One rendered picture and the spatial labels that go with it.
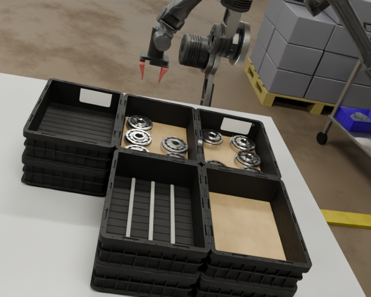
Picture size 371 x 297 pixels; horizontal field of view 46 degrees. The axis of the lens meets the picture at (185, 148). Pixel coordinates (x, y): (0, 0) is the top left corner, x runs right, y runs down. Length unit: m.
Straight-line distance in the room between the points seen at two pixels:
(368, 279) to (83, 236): 1.92
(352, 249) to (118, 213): 1.98
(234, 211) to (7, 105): 1.11
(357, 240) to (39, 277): 2.27
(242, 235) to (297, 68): 2.94
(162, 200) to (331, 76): 3.17
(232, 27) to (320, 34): 2.27
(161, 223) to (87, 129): 0.54
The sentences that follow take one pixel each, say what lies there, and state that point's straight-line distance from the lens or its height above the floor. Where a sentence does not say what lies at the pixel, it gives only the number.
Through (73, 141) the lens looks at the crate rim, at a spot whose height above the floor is 0.93.
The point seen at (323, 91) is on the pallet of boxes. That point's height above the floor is 0.26.
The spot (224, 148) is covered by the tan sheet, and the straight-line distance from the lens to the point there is 1.81.
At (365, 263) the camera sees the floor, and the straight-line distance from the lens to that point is 3.02.
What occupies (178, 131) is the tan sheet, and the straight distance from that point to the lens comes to 1.83.
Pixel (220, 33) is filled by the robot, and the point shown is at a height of 1.18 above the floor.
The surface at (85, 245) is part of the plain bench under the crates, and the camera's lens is 1.45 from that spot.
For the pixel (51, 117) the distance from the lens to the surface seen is 1.76.
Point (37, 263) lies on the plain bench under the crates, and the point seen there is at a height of 0.70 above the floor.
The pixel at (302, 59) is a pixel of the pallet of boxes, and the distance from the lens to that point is 4.20.
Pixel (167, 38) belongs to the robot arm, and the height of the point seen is 1.26.
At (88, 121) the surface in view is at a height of 0.83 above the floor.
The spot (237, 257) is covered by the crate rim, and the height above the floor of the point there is 0.93.
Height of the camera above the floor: 1.77
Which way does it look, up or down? 33 degrees down
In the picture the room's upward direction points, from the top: 17 degrees clockwise
